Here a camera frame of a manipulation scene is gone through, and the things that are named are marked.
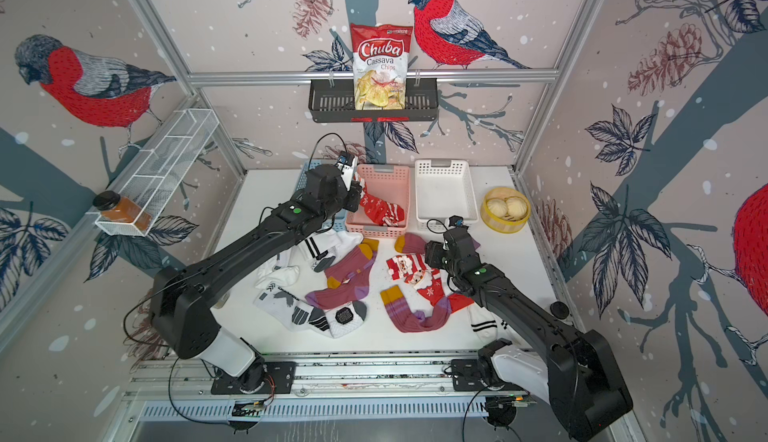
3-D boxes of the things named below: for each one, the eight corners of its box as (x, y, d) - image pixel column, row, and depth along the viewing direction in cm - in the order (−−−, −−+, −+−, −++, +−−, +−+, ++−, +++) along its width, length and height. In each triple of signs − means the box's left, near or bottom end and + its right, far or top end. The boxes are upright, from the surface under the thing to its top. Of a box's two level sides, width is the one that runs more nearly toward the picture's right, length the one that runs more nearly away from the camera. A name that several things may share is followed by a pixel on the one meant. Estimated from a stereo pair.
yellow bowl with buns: (484, 233, 104) (489, 222, 98) (476, 198, 114) (480, 186, 109) (529, 233, 104) (536, 222, 98) (516, 198, 114) (522, 186, 109)
